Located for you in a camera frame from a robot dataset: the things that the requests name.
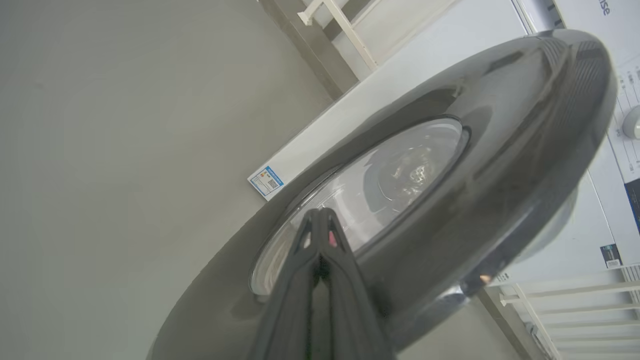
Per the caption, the white washing machine body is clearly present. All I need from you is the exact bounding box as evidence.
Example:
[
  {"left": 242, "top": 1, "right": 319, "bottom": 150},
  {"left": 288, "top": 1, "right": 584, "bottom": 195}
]
[{"left": 247, "top": 0, "right": 640, "bottom": 286}]

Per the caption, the dark washing machine door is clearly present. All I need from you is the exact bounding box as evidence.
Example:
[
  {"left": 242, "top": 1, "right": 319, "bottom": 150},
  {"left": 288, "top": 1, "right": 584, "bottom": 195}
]
[{"left": 147, "top": 28, "right": 618, "bottom": 360}]

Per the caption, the white railing fence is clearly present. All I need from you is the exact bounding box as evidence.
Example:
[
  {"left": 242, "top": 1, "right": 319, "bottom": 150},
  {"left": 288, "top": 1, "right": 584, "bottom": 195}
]
[
  {"left": 297, "top": 0, "right": 381, "bottom": 71},
  {"left": 500, "top": 262, "right": 640, "bottom": 360}
]

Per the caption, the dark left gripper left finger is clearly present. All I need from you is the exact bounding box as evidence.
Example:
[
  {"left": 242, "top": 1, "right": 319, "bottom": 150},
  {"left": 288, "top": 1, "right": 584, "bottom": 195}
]
[{"left": 250, "top": 208, "right": 321, "bottom": 360}]

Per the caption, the blue energy label sticker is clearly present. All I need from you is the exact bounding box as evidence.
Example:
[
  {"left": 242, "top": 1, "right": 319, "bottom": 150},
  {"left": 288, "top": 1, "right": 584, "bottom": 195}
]
[{"left": 247, "top": 166, "right": 284, "bottom": 197}]

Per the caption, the grey floor curb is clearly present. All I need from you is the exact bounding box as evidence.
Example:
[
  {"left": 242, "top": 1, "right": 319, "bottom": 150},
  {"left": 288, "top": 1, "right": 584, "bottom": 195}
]
[
  {"left": 260, "top": 0, "right": 361, "bottom": 101},
  {"left": 477, "top": 289, "right": 546, "bottom": 360}
]

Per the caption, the small dark panel sticker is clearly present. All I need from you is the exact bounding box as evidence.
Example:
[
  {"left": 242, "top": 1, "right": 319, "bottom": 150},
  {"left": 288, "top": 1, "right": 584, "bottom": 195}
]
[{"left": 600, "top": 243, "right": 623, "bottom": 269}]

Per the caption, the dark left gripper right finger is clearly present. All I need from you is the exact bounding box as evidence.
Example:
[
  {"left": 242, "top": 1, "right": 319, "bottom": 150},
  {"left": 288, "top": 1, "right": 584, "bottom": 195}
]
[{"left": 317, "top": 207, "right": 396, "bottom": 360}]

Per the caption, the white rounded plastic object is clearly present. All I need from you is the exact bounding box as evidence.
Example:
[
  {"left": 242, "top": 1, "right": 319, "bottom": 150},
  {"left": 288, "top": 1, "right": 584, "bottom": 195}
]
[{"left": 621, "top": 105, "right": 640, "bottom": 141}]

